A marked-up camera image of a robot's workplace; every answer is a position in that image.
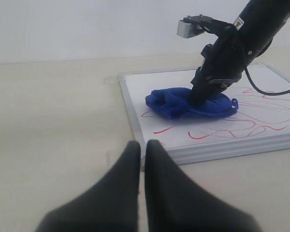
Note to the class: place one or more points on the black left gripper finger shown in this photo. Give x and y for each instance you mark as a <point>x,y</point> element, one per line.
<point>111,205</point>

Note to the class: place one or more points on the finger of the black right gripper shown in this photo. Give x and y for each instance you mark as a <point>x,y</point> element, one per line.
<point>175,203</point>

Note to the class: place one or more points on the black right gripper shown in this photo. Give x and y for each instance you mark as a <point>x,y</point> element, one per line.
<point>224,61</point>

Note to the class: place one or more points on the blue microfiber cloth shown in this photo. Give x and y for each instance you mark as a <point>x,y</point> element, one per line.
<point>173,104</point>

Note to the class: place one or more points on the aluminium framed whiteboard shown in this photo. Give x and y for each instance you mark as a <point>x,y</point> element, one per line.
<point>261,124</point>

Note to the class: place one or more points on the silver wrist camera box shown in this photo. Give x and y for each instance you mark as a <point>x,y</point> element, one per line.
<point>191,26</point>

